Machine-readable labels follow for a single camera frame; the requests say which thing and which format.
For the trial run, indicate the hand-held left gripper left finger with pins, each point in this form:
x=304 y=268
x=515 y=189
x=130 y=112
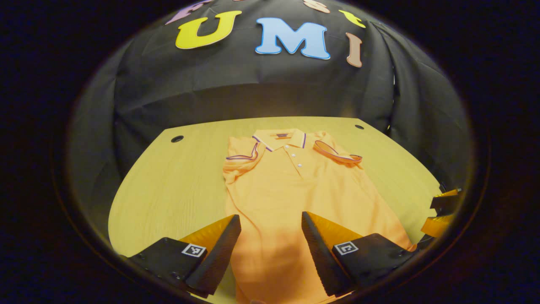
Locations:
x=217 y=257

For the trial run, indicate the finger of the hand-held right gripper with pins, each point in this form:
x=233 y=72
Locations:
x=445 y=200
x=436 y=226

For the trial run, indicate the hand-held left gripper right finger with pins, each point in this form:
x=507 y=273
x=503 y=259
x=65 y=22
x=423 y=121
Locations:
x=320 y=257

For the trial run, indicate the orange polo T-shirt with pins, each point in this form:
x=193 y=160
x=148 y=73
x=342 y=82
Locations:
x=278 y=198

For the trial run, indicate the black backdrop cloth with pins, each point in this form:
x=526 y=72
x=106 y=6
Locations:
x=253 y=88

